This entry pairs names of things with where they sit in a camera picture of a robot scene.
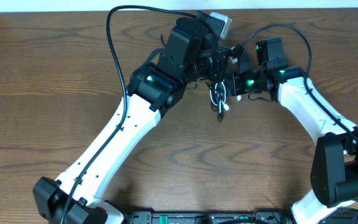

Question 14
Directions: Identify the white usb cable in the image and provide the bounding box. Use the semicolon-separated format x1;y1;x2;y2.
209;81;242;113

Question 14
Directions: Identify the black usb cable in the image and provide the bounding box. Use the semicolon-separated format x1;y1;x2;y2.
205;79;229;123

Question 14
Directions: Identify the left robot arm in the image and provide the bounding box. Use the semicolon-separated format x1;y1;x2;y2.
33;12;232;223

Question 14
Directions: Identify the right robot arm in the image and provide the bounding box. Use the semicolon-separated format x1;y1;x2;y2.
224;39;358;223

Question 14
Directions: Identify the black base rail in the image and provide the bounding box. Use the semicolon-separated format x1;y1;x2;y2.
126;210;358;224

